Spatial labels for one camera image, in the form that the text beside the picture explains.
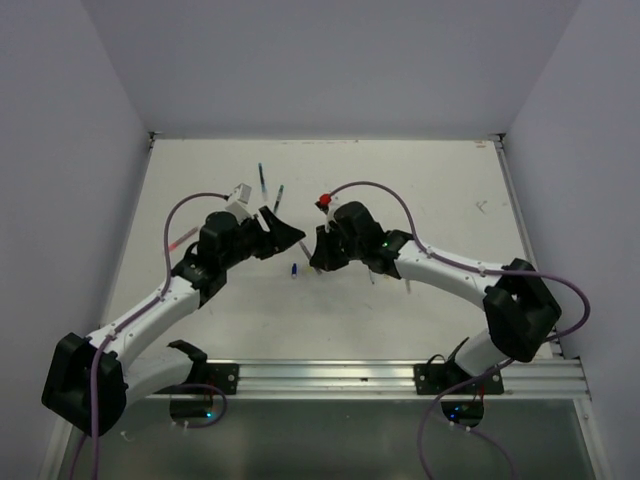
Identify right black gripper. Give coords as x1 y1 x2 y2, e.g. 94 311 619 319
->
311 219 366 269

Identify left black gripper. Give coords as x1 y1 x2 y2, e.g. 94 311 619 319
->
220 205 304 269

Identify purple pen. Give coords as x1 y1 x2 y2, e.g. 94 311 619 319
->
299 241 311 259

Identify dark green pen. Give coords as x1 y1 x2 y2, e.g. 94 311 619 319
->
273 184 285 215

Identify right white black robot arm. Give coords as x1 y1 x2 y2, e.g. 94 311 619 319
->
310 195 562 393

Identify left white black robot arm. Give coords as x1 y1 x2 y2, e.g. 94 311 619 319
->
41 207 305 437

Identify pink red pen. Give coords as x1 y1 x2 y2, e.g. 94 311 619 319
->
168 227 199 251

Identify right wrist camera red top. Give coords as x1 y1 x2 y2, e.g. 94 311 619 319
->
316 193 341 232

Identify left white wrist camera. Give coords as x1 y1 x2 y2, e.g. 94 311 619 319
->
225 183 252 223

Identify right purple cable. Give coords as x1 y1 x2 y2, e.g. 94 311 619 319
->
329 180 592 480

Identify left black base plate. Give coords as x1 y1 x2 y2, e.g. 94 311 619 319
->
160 362 240 395

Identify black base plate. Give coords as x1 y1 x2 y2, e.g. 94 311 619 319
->
413 362 505 395
160 362 240 395

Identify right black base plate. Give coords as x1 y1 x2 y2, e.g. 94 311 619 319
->
413 362 505 395

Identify aluminium front rail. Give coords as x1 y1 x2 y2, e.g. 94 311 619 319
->
139 355 592 400

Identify aluminium rail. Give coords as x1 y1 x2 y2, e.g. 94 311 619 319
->
139 355 592 400
492 132 566 359

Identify right side aluminium rail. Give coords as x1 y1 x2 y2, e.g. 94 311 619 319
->
492 132 566 359

